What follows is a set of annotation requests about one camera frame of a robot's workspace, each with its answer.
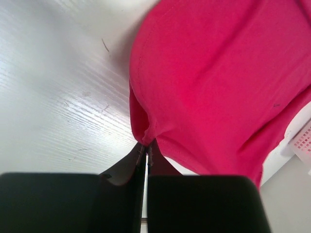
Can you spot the pink t-shirt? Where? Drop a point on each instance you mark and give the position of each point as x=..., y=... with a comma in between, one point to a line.
x=217, y=82

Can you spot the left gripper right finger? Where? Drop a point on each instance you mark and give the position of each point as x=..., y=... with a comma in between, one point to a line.
x=178, y=203

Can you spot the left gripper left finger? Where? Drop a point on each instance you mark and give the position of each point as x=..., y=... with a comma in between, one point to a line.
x=109, y=202

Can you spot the white plastic basket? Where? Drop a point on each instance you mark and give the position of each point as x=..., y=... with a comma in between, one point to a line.
x=298, y=137

